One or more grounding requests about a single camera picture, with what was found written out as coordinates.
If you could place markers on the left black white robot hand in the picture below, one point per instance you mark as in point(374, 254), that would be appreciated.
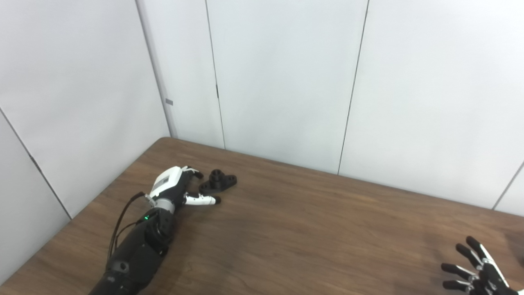
point(166, 182)

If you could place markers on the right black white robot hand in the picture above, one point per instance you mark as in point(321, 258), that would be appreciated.
point(489, 278)

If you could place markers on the black flanged holder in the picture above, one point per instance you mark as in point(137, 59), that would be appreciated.
point(219, 183)

